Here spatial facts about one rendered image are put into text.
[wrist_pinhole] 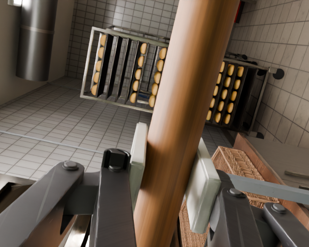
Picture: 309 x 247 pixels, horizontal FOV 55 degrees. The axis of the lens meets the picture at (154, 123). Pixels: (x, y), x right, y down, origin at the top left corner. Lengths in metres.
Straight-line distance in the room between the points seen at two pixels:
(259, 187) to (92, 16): 4.44
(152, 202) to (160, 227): 0.02
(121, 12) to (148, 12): 0.43
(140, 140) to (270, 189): 1.02
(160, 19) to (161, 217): 4.96
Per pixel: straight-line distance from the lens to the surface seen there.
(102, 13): 5.18
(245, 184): 1.13
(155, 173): 0.17
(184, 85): 0.15
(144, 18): 5.10
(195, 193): 0.16
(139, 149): 0.15
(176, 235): 1.76
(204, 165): 0.15
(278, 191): 1.18
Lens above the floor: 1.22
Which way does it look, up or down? 3 degrees down
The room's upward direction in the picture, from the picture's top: 78 degrees counter-clockwise
